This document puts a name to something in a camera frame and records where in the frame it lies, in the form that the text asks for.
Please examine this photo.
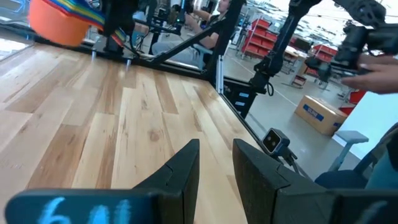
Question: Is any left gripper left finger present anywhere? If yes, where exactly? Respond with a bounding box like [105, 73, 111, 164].
[132, 139, 201, 224]

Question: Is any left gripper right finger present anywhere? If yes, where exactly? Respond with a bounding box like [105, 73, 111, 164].
[232, 138, 328, 224]

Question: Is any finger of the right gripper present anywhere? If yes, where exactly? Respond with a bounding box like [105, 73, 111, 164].
[102, 0, 140, 37]

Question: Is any orange measuring cup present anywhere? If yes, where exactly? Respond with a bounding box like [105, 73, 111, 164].
[27, 0, 105, 47]

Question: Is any person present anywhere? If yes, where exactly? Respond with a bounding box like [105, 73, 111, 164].
[151, 0, 239, 68]
[313, 123, 398, 190]

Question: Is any cardboard box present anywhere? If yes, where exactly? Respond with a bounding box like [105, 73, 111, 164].
[294, 95, 348, 137]

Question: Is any grey stool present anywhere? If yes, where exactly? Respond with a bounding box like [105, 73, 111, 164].
[328, 129, 370, 172]

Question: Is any red bin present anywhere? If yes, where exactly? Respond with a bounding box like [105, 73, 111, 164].
[338, 89, 368, 116]

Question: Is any red shelf rack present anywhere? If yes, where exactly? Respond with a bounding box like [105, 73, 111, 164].
[241, 18, 279, 60]

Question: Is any person's hand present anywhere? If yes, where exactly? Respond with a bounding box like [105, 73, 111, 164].
[340, 55, 398, 95]

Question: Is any small grey table-level camera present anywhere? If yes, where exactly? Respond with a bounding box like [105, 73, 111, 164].
[262, 128, 299, 166]

